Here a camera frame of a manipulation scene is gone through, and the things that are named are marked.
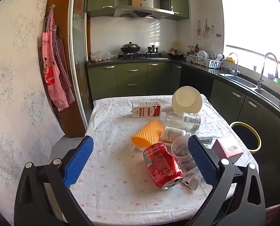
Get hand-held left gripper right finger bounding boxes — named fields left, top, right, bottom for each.
left=188, top=135, right=266, bottom=226

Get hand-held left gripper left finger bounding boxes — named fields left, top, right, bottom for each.
left=14, top=135, right=94, bottom=226

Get printed wrapper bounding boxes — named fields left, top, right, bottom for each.
left=182, top=166, right=205, bottom=191

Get clear plastic cup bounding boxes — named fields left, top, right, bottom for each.
left=171, top=137, right=197, bottom=170

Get pink box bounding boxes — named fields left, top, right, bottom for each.
left=212, top=138, right=244, bottom=165

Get white pill bottle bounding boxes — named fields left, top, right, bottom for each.
left=159, top=126, right=192, bottom=144

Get yellow-rimmed trash bin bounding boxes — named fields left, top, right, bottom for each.
left=230, top=122, right=262, bottom=154

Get red soda can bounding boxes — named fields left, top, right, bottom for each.
left=143, top=142, right=183, bottom=191

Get clear labelled plastic bottle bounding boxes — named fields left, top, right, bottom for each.
left=160, top=112, right=202, bottom=130

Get red and white carton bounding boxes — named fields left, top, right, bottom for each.
left=131, top=101, right=161, bottom=118

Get white dotted tablecloth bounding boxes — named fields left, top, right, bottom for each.
left=70, top=94, right=259, bottom=220

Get steel double sink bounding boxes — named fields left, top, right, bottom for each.
left=219, top=73, right=280, bottom=112

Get large steel faucet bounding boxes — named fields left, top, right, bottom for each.
left=257, top=52, right=278, bottom=89

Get small steel faucet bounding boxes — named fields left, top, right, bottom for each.
left=229, top=53, right=240, bottom=77

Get dark red checkered apron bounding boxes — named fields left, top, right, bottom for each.
left=53, top=24, right=76, bottom=104

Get green base cabinets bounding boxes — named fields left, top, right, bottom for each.
left=87, top=61, right=280, bottom=142

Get black kitchen countertop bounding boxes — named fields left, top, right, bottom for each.
left=86, top=56, right=280, bottom=123

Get white dish rack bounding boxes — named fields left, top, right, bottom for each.
left=189, top=54, right=223, bottom=69

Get clear plastic bag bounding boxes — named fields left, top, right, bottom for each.
left=90, top=50, right=112, bottom=62

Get sliding glass door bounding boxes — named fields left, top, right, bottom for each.
left=70, top=0, right=93, bottom=132

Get white plates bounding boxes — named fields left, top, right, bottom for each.
left=197, top=50, right=213, bottom=59

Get bright window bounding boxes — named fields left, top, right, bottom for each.
left=219, top=0, right=280, bottom=80

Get black frying pan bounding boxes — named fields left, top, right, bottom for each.
left=168, top=50, right=185, bottom=58

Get gas stove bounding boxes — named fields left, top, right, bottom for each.
left=118, top=52, right=163, bottom=59

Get black wok with lid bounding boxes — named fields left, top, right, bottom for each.
left=120, top=42, right=141, bottom=53

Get steel range hood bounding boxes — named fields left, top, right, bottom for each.
left=114, top=0, right=174, bottom=19

